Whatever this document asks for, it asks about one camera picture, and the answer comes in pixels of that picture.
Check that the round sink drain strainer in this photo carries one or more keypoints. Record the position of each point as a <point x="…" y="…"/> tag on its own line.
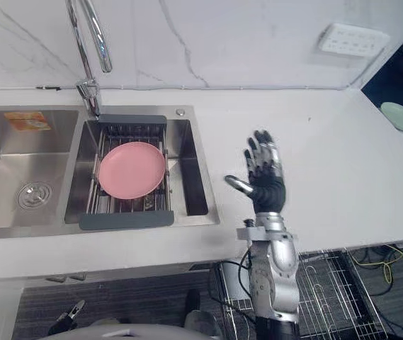
<point x="34" y="194"/>

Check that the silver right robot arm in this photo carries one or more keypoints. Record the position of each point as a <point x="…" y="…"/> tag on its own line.
<point x="275" y="269"/>

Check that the light green bowl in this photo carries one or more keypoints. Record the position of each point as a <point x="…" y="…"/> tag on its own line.
<point x="401" y="117"/>

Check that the grey robot torso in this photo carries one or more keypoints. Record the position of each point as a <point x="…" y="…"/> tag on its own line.
<point x="141" y="329"/>

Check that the orange sticker label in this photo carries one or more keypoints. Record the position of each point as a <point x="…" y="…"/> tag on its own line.
<point x="27" y="120"/>

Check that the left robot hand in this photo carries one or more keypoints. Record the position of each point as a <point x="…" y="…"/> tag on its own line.
<point x="67" y="315"/>

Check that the stainless steel double sink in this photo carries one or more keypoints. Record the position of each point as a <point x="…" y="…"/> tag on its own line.
<point x="80" y="166"/>

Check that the round sink button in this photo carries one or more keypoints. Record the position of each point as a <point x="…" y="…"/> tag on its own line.
<point x="180" y="112"/>

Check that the chrome kitchen faucet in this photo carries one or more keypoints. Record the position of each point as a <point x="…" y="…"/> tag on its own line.
<point x="89" y="60"/>

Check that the grey sink drying rack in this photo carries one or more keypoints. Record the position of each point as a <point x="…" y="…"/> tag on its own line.
<point x="130" y="170"/>

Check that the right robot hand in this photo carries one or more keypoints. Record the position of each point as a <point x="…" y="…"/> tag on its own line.
<point x="267" y="189"/>

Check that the pink round plate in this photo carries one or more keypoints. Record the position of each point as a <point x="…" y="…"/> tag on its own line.
<point x="131" y="170"/>

